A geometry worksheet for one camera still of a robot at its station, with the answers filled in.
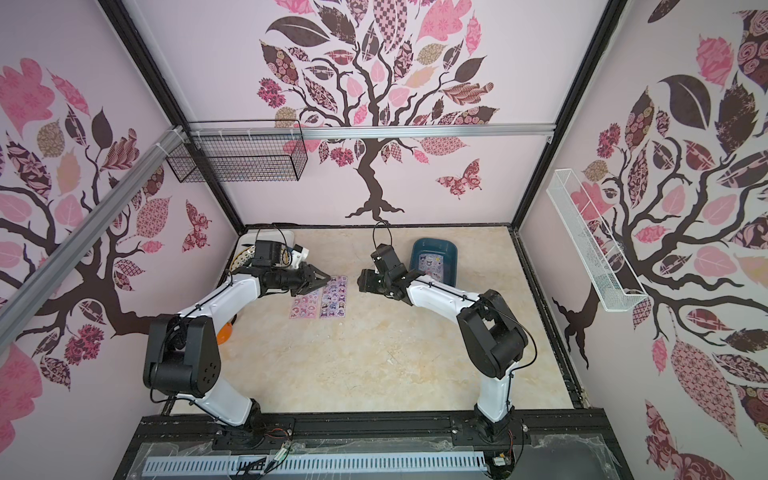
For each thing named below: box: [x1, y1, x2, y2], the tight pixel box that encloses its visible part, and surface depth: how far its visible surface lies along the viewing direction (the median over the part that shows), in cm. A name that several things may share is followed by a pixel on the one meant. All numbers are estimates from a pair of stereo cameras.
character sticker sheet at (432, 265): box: [418, 253, 444, 282], surface depth 112 cm
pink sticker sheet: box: [289, 288, 321, 319], surface depth 99 cm
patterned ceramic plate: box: [230, 245, 256, 271], surface depth 112 cm
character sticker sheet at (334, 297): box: [319, 276, 348, 318], surface depth 100 cm
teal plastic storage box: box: [409, 237, 458, 287], surface depth 111 cm
